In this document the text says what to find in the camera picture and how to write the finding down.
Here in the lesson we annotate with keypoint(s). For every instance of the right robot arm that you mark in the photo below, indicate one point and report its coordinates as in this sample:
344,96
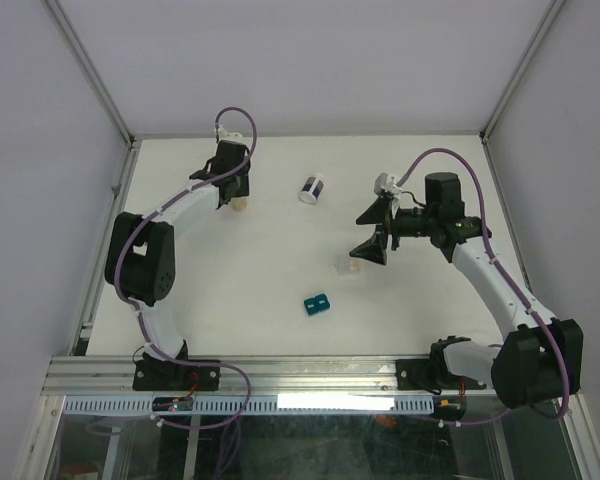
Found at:
540,356

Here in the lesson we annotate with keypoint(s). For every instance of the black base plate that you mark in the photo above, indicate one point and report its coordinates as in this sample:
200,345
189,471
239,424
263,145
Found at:
432,375
152,374

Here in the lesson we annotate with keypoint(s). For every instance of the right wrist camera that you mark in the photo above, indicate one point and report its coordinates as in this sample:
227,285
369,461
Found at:
386,184

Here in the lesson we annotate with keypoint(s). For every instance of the clear pill organizer box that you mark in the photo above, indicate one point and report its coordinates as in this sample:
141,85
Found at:
346,265

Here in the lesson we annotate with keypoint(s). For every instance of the aluminium mounting rail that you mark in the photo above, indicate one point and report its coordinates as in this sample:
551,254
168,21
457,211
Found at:
257,375

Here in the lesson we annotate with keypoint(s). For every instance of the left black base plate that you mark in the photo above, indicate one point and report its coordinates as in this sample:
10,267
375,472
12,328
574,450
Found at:
152,374

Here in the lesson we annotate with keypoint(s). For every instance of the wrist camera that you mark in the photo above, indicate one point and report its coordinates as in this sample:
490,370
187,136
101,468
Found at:
222,134
386,184

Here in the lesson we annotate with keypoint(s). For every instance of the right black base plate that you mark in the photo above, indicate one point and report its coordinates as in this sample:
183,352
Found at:
432,375

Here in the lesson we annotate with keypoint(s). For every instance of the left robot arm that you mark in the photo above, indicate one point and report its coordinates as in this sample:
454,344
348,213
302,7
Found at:
141,260

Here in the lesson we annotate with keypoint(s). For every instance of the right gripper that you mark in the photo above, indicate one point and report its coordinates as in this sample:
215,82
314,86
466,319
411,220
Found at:
373,249

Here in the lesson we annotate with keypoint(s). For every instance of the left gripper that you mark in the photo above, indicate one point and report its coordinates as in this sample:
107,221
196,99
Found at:
244,189

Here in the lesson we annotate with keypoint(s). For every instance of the clear pill bottle yellow capsules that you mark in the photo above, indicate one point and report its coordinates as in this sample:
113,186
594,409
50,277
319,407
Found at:
239,204

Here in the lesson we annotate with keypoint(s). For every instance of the perforated cable tray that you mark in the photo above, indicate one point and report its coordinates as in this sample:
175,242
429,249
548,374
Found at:
256,405

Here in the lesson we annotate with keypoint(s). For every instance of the white blue pill bottle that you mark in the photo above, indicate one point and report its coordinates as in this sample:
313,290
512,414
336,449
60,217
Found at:
312,189

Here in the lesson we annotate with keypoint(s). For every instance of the teal pill organizer box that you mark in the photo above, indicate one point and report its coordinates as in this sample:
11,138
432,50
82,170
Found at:
317,304

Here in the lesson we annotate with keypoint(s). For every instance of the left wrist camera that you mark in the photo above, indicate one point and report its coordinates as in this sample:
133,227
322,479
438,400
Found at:
222,134

